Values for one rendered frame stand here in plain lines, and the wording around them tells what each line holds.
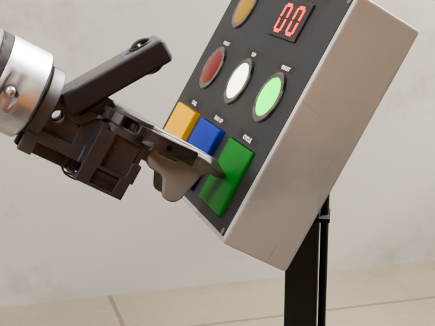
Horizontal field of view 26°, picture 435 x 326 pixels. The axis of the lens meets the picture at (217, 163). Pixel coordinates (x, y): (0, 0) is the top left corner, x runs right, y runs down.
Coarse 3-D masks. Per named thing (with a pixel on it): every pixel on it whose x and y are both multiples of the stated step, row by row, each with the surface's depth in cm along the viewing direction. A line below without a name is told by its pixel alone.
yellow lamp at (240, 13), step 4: (244, 0) 117; (248, 0) 116; (252, 0) 115; (240, 4) 118; (244, 4) 116; (248, 4) 115; (240, 8) 117; (244, 8) 116; (248, 8) 115; (236, 12) 118; (240, 12) 116; (244, 12) 115; (236, 16) 117; (240, 16) 116; (244, 16) 115; (236, 20) 117; (240, 20) 116
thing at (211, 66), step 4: (216, 52) 118; (220, 52) 117; (212, 56) 118; (216, 56) 117; (220, 56) 116; (212, 60) 118; (216, 60) 116; (220, 60) 116; (208, 64) 118; (212, 64) 117; (216, 64) 116; (208, 68) 117; (212, 68) 116; (216, 68) 115; (204, 72) 118; (208, 72) 117; (212, 72) 116; (204, 76) 118; (208, 76) 116; (212, 76) 115; (204, 80) 117; (208, 80) 116
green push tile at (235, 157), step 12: (228, 144) 102; (240, 144) 99; (228, 156) 101; (240, 156) 98; (252, 156) 96; (228, 168) 99; (240, 168) 97; (216, 180) 100; (228, 180) 98; (240, 180) 96; (204, 192) 102; (216, 192) 99; (228, 192) 97; (216, 204) 98
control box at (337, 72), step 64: (256, 0) 114; (320, 0) 98; (256, 64) 106; (320, 64) 92; (384, 64) 94; (256, 128) 98; (320, 128) 94; (192, 192) 106; (256, 192) 93; (320, 192) 96; (256, 256) 95
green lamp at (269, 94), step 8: (272, 80) 99; (264, 88) 100; (272, 88) 98; (264, 96) 99; (272, 96) 98; (256, 104) 100; (264, 104) 98; (272, 104) 97; (256, 112) 99; (264, 112) 98
